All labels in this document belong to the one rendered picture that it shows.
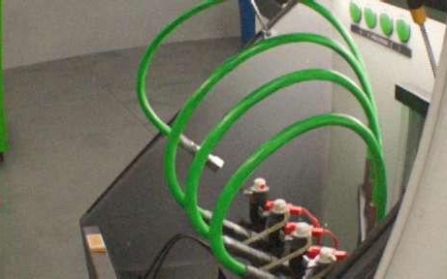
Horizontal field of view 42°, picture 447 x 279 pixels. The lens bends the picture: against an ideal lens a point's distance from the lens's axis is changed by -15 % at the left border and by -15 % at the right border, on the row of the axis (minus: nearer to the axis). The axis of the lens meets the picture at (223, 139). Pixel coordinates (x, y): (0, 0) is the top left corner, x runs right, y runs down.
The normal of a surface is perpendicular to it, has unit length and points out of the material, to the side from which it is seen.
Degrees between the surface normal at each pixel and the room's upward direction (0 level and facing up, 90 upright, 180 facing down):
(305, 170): 90
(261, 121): 90
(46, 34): 90
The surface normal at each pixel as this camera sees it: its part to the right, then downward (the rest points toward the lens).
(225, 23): 0.40, 0.31
